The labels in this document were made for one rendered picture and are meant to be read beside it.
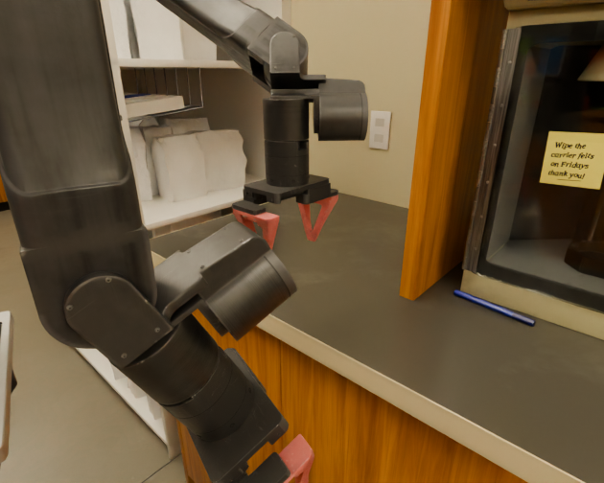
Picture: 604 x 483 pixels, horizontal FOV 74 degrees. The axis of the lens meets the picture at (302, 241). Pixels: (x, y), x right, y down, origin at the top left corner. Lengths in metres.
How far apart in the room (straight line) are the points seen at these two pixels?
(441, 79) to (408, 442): 0.54
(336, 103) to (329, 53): 0.95
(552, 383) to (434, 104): 0.43
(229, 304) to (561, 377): 0.52
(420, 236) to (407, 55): 0.69
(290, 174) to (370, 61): 0.89
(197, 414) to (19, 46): 0.24
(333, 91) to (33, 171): 0.38
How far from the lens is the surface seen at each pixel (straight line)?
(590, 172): 0.70
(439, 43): 0.67
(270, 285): 0.28
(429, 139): 0.68
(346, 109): 0.50
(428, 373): 0.61
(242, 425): 0.34
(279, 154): 0.50
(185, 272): 0.27
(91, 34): 0.22
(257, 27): 0.55
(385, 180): 1.34
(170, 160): 1.40
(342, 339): 0.65
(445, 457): 0.67
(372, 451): 0.76
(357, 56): 1.38
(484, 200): 0.75
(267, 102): 0.50
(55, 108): 0.22
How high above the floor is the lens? 1.33
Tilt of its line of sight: 23 degrees down
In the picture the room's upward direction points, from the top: straight up
